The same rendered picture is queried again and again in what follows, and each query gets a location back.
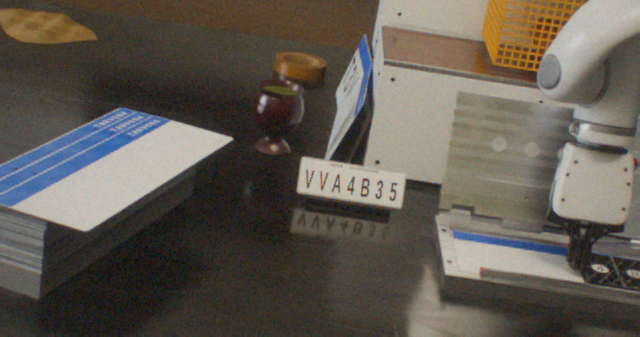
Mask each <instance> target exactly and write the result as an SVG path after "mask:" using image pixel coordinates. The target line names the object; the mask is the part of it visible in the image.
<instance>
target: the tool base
mask: <svg viewBox="0 0 640 337"><path fill-rule="evenodd" d="M441 216H442V217H441ZM480 222H481V223H480ZM492 224H493V225H492ZM500 226H501V220H495V219H488V218H483V217H476V216H471V212H470V211H464V210H458V209H451V210H450V212H444V211H439V216H435V217H434V222H433V226H432V227H433V234H434V240H435V247H436V253H437V260H438V266H439V273H440V279H441V286H442V290H447V291H454V292H460V293H467V294H473V295H480V296H487V297H493V298H500V299H506V300H513V301H519V302H526V303H532V304H538V305H545V306H551V307H558V308H564V309H571V310H579V311H585V312H592V313H598V314H605V315H611V316H618V317H625V319H631V320H638V321H640V300H637V299H630V298H624V297H617V296H615V295H611V294H603V293H597V292H590V291H584V290H577V289H571V288H564V287H558V286H551V285H544V284H538V283H531V282H525V281H518V280H512V279H505V278H500V277H493V276H487V275H480V272H476V271H470V270H463V269H459V268H458V264H457V258H456V253H455V248H454V242H453V237H452V230H459V231H465V232H472V233H478V234H485V235H490V236H497V237H503V238H510V239H516V240H523V241H527V242H530V243H535V244H542V245H548V246H555V247H561V248H567V247H568V242H569V237H568V235H567V234H566V232H565V231H564V230H559V229H553V228H546V227H543V228H542V233H541V234H534V233H528V232H521V231H515V230H508V229H502V228H500ZM442 228H444V229H446V230H447V231H442V230H441V229H442ZM550 233H551V234H550ZM563 235H564V236H563ZM602 241H603V242H602ZM615 243H616V244H615ZM629 244H630V240H624V239H617V238H611V237H605V236H603V237H602V238H600V239H599V240H597V242H596V243H595V244H593V246H592V251H591V252H594V253H600V254H607V255H613V256H620V257H626V258H634V259H640V250H639V249H631V248H628V245H629ZM447 260H451V261H452V263H448V262H446V261H447Z"/></svg>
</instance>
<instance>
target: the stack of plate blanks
mask: <svg viewBox="0 0 640 337"><path fill-rule="evenodd" d="M134 112H136V111H133V110H129V109H126V108H118V109H116V110H114V111H112V112H110V113H108V114H106V115H104V116H102V117H100V118H98V119H96V120H94V121H92V122H90V123H87V124H85V125H83V126H81V127H79V128H77V129H75V130H73V131H71V132H69V133H67V134H65V135H63V136H61V137H59V138H57V139H55V140H53V141H50V142H48V143H46V144H44V145H42V146H40V147H38V148H36V149H34V150H32V151H30V152H28V153H26V154H24V155H22V156H20V157H18V158H16V159H13V160H11V161H9V162H8V161H7V162H5V163H3V164H1V165H0V179H1V178H3V177H5V176H7V175H9V174H11V173H13V172H15V171H17V170H19V169H21V168H23V167H25V166H27V165H29V164H31V163H33V162H37V161H39V160H41V159H43V158H45V157H47V156H49V155H51V154H53V153H55V152H57V151H59V150H61V149H63V148H65V147H67V146H69V145H71V144H73V143H75V142H77V141H79V140H81V139H83V138H85V137H87V136H89V135H91V134H93V133H95V132H97V131H99V130H101V129H103V128H105V127H107V126H108V125H110V124H112V123H114V122H116V121H118V120H120V119H122V118H124V117H126V116H128V115H130V114H132V113H134ZM195 168H196V163H195V164H194V165H192V166H190V167H189V168H187V169H186V170H184V171H183V172H181V173H179V174H178V175H176V176H175V177H173V178H172V179H170V180H168V181H167V182H165V183H164V184H162V185H161V186H159V187H157V188H156V189H154V190H153V191H151V192H150V193H148V194H146V195H145V196H143V197H142V198H140V199H139V200H137V201H135V202H134V203H132V204H131V205H129V206H128V207H126V208H124V209H123V210H121V211H120V212H118V213H117V214H115V215H113V216H112V217H110V218H109V219H107V220H106V221H104V222H102V223H101V224H99V225H98V226H96V227H95V228H93V229H91V230H90V231H88V232H83V231H79V230H76V229H73V228H70V227H67V226H61V225H58V224H55V223H52V222H49V221H46V220H43V219H40V218H37V217H33V216H30V215H27V214H24V213H21V212H18V211H15V210H11V209H9V208H5V207H2V206H0V287H2V288H5V289H8V290H11V291H14V292H18V293H21V294H24V295H27V296H30V297H33V298H36V299H38V300H39V299H41V298H42V297H44V296H45V295H47V294H48V293H50V292H51V291H53V290H54V289H55V288H57V287H58V286H60V285H61V284H63V283H64V282H66V281H67V280H68V279H69V278H70V277H72V276H73V275H74V274H76V273H77V272H79V271H80V270H82V269H83V268H85V267H86V266H88V265H89V264H91V263H92V262H93V261H95V260H96V259H98V258H100V257H102V256H104V255H105V254H107V253H108V252H110V251H111V250H112V249H114V248H115V247H117V246H118V245H120V244H121V243H123V242H124V241H126V240H127V239H129V238H130V237H132V236H133V235H134V234H136V233H137V232H139V231H140V230H142V229H143V228H145V227H146V226H148V225H149V224H151V223H152V222H153V221H155V220H156V219H158V218H159V217H161V216H162V215H164V214H165V213H167V212H168V211H170V210H171V209H172V208H174V207H175V206H177V205H178V204H180V203H181V202H183V201H184V200H186V199H187V198H189V197H190V196H191V195H193V188H194V181H195Z"/></svg>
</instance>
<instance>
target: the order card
mask: <svg viewBox="0 0 640 337"><path fill-rule="evenodd" d="M405 185H406V172H401V171H395V170H388V169H382V168H375V167H369V166H363V165H356V164H350V163H338V162H332V161H325V160H319V159H312V158H306V157H302V158H301V163H300V170H299V176H298V183H297V189H296V192H297V193H301V194H308V195H314V196H321V197H327V198H334V199H340V200H347V201H352V202H359V203H365V204H372V205H378V206H385V207H391V208H398V209H401V208H402V205H403V198H404V191H405Z"/></svg>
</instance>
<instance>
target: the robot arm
mask: <svg viewBox="0 0 640 337"><path fill-rule="evenodd" d="M537 82H538V86H539V88H540V90H541V91H542V93H543V94H544V95H545V96H547V97H548V98H550V99H552V100H555V101H558V102H563V103H570V104H575V110H574V115H573V120H574V123H571V124H570V127H569V132H570V133H571V135H573V136H574V137H576V138H577V140H572V143H567V144H566V146H565V149H564V151H563V154H562V156H561V159H560V162H559V164H558V168H557V171H556V174H555V178H554V181H553V185H552V189H551V194H550V200H549V206H550V207H549V209H548V211H547V213H546V215H545V218H546V219H547V221H549V222H551V223H553V224H556V225H558V226H561V227H562V228H563V229H564V231H565V232H566V234H567V235H568V237H569V242H568V247H567V252H566V257H565V259H566V261H567V262H568V265H569V267H570V268H571V269H572V270H577V269H578V270H580V271H584V267H585V265H587V266H588V265H589V261H590V256H591V251H592V246H593V244H595V243H596V242H597V240H599V239H600V238H602V237H603V236H604V235H606V234H609V233H610V234H612V233H622V232H623V231H624V223H625V222H626V220H627V218H628V213H629V207H630V200H631V192H632V182H633V168H634V157H633V155H632V154H630V153H628V150H627V149H624V147H627V148H630V147H632V146H633V141H634V136H635V131H636V126H637V121H638V116H639V111H640V0H590V1H589V2H587V3H586V4H585V5H584V6H583V7H581V8H580V9H579V10H578V11H577V12H576V14H575V15H574V16H573V17H572V18H571V19H569V20H568V22H567V23H566V24H565V26H564V27H563V28H562V29H561V31H560V32H559V34H558V35H557V36H556V38H555V39H554V40H553V42H552V43H551V45H550V46H549V48H548V49H547V51H546V53H545V54H544V56H543V58H542V61H541V63H540V65H539V68H538V72H537ZM566 218H567V219H568V220H567V219H566ZM581 221H585V222H588V225H587V228H586V231H585V234H584V236H583V237H582V239H581V237H580V222H581Z"/></svg>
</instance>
